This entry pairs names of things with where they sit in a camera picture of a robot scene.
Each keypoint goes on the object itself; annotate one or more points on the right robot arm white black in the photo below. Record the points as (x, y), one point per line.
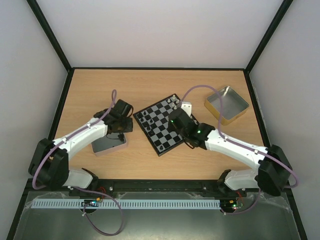
(269, 168)

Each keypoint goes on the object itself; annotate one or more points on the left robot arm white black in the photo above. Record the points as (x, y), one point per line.
(49, 166)

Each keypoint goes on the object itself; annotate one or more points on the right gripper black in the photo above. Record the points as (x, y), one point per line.
(177, 110)

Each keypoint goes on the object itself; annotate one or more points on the pink tin with black pieces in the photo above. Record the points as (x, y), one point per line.
(108, 144)

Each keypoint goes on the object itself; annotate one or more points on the yellow empty tin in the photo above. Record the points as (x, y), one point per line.
(233, 105)

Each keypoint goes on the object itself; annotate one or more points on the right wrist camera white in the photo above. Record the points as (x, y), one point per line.
(187, 107)

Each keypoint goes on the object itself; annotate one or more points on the black aluminium frame rail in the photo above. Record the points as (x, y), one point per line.
(206, 188)

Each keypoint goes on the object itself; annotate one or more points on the black grey chess board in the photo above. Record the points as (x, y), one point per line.
(159, 113)

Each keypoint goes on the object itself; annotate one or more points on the light blue cable duct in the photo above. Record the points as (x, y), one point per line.
(128, 204)

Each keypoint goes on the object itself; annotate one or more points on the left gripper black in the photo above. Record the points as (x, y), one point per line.
(129, 128)

